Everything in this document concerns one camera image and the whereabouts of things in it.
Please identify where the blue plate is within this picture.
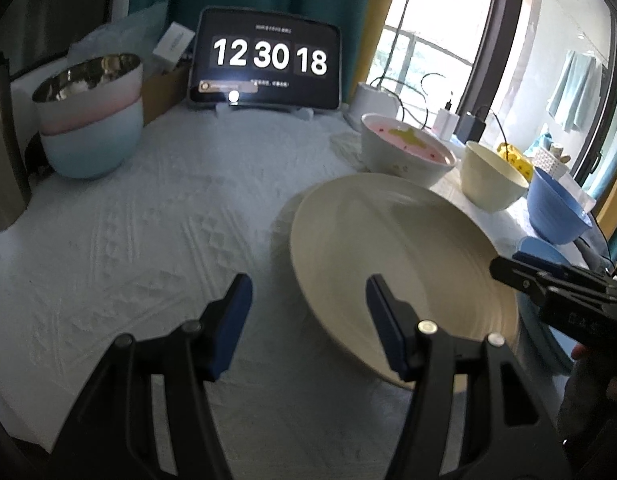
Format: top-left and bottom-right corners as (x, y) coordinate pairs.
(516, 236), (572, 266)

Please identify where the brown cardboard box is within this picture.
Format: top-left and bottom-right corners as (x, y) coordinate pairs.
(141, 65), (192, 126)

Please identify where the yellow wet wipes pack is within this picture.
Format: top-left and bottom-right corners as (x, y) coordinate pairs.
(497, 142), (534, 181)

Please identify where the yellow curtain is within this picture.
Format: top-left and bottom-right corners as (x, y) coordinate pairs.
(341, 0), (402, 106)
(596, 180), (617, 243)

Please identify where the white plastic basket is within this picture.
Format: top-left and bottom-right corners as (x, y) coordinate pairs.
(531, 145), (572, 181)

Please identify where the white desk lamp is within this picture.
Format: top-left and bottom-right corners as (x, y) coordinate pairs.
(345, 0), (462, 136)

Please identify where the white textured tablecloth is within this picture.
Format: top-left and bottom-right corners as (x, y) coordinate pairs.
(0, 102), (597, 461)

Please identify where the person's right hand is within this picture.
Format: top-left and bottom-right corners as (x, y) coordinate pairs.
(559, 344), (617, 441)

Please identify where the black sliding door frame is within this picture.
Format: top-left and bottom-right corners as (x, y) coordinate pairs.
(461, 0), (529, 126)

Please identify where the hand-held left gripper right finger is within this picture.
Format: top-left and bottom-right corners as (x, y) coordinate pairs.
(365, 274), (574, 480)

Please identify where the clear plastic bag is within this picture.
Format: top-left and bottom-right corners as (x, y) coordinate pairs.
(68, 2), (169, 68)

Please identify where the stainless steel flask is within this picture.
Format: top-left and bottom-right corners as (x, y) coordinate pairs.
(0, 52), (34, 233)

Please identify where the black phone charging cable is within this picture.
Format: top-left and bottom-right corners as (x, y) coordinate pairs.
(476, 106), (513, 162)

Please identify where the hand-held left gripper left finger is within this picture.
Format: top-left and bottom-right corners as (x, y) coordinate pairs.
(53, 272), (254, 480)

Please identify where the black tablet showing clock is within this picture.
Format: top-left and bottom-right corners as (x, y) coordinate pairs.
(187, 6), (345, 111)

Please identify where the black charger plug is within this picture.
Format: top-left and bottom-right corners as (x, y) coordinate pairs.
(456, 110), (489, 143)

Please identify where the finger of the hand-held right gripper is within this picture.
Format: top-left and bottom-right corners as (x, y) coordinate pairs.
(512, 251), (617, 286)
(490, 256), (609, 306)

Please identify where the large cream plate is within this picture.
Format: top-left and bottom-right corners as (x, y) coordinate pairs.
(290, 172), (519, 391)

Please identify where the black cable of white charger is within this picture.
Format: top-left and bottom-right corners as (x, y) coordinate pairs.
(420, 72), (455, 111)

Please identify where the light blue hanging towel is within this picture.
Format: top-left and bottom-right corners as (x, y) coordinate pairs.
(546, 50), (602, 133)

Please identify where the light blue steel-lined bowl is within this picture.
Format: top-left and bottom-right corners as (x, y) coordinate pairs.
(38, 97), (145, 181)

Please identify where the small white box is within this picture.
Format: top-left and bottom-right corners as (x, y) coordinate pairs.
(153, 21), (195, 68)

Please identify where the white charger plug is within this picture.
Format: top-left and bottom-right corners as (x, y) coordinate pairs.
(435, 102), (457, 138)

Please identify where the pink patterned plate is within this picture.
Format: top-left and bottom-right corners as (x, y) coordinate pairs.
(359, 113), (458, 186)

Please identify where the cream bowl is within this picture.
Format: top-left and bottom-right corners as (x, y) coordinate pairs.
(461, 141), (530, 212)

